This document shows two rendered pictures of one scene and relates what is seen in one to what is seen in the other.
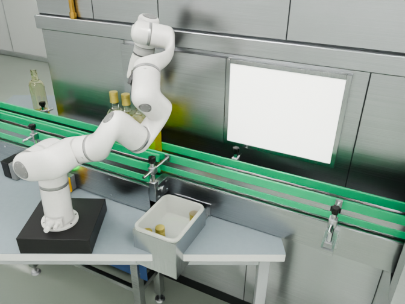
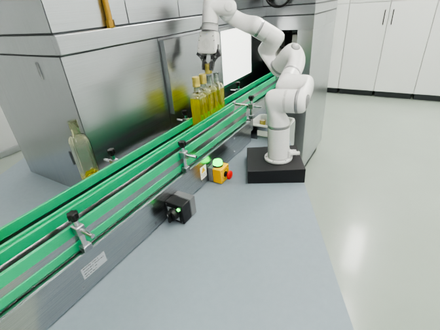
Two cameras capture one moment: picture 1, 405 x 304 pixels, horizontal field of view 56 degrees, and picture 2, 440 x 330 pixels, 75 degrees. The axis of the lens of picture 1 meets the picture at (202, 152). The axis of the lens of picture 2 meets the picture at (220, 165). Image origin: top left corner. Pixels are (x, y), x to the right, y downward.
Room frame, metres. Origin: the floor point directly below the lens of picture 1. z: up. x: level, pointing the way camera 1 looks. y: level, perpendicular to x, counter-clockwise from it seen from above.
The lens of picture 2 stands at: (1.21, 1.66, 1.45)
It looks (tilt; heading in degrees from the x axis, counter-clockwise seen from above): 30 degrees down; 277
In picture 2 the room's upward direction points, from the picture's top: 4 degrees counter-clockwise
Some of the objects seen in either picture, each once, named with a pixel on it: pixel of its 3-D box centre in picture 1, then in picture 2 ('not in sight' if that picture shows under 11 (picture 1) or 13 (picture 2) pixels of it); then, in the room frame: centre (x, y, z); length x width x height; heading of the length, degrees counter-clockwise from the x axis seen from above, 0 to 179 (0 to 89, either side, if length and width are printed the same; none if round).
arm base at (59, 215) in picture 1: (55, 204); (281, 142); (1.06, 0.50, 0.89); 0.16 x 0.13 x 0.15; 179
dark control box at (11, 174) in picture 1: (15, 167); (181, 207); (1.46, 0.84, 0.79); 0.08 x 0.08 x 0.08; 63
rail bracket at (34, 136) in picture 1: (30, 140); (188, 158); (1.43, 0.73, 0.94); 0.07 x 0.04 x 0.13; 153
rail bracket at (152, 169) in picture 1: (156, 168); (247, 107); (1.21, 0.17, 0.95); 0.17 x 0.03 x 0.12; 153
